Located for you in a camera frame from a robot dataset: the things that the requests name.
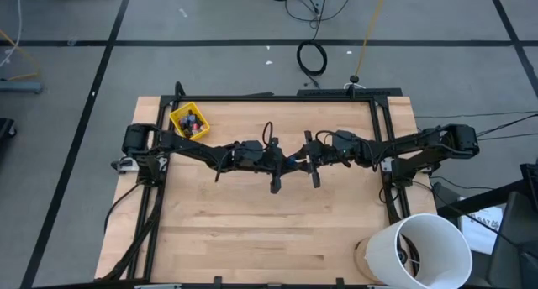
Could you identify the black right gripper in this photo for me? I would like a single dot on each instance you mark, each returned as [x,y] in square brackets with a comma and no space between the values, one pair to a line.
[323,152]

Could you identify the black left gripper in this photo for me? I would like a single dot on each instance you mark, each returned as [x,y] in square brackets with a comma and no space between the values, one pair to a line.
[271,159]

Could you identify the teal blue nail polish bottle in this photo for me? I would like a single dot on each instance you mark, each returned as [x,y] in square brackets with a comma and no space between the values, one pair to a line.
[291,159]

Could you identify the yellow plastic basket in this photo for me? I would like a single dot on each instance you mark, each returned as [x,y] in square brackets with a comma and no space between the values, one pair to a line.
[176,117]

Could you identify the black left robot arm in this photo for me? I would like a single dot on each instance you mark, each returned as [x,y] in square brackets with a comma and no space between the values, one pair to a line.
[189,148]

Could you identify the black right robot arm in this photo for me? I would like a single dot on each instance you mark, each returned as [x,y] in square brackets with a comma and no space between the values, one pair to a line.
[412,144]

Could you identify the black flat bar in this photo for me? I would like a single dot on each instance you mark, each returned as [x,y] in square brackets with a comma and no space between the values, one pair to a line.
[328,92]

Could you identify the black knob stand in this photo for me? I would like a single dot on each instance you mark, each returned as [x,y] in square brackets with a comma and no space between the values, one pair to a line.
[354,78]

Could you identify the round wooden base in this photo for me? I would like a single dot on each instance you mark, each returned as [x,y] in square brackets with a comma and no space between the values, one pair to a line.
[360,259]

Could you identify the white cylindrical lampshade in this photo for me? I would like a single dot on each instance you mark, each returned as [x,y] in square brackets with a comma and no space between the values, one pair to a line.
[380,251]

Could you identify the black table clamp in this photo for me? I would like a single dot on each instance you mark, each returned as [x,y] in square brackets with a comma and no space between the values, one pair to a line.
[217,280]
[339,281]

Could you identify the black slanted beam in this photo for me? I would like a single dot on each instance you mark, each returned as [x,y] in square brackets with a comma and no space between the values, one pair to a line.
[483,201]

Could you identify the white printed paper sheet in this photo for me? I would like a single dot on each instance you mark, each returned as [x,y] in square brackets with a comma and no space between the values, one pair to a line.
[483,234]

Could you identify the black office chair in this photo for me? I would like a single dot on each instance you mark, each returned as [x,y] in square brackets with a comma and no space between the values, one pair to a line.
[519,238]

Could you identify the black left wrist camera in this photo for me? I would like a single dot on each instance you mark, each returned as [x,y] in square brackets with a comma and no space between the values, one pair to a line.
[252,149]

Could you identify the black aluminium table frame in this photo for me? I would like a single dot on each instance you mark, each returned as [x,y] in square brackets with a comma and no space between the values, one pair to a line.
[273,98]

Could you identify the silver metal bracket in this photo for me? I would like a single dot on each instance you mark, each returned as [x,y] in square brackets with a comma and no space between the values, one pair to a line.
[126,164]
[386,165]

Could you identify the grey blue floor rail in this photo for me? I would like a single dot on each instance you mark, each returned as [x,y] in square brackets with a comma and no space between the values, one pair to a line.
[20,86]

